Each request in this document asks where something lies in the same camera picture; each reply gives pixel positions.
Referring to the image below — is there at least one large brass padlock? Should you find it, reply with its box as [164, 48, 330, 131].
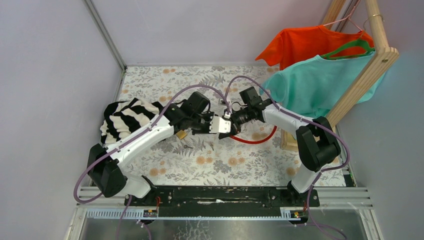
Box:
[175, 130, 189, 140]

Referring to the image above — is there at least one red cable lock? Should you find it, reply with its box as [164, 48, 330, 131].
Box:
[230, 126, 278, 145]

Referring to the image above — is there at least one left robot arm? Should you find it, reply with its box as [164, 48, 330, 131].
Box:
[87, 91, 231, 206]

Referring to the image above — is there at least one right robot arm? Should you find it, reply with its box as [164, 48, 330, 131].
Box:
[229, 87, 341, 206]

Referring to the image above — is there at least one floral patterned mat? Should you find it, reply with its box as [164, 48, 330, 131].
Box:
[118, 66, 301, 186]

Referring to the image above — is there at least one black white striped cloth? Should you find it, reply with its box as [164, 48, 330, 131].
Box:
[100, 98, 163, 146]

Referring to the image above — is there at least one teal t-shirt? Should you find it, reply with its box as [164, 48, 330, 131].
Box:
[262, 53, 374, 119]

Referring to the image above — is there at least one orange t-shirt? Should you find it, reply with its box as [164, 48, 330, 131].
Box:
[255, 25, 374, 70]

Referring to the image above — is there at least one green clothes hanger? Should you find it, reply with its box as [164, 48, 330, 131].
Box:
[320, 39, 375, 60]

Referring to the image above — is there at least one pink clothes hanger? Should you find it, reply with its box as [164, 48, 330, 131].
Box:
[321, 0, 363, 32]

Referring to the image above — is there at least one wooden clothes rack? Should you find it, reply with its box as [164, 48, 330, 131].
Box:
[279, 0, 400, 153]

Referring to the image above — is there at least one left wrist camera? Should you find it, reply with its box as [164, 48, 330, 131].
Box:
[209, 115, 232, 134]

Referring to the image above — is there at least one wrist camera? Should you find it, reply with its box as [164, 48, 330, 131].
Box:
[209, 115, 232, 134]
[222, 107, 232, 119]

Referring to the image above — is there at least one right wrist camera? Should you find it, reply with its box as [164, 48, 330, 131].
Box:
[222, 107, 232, 119]

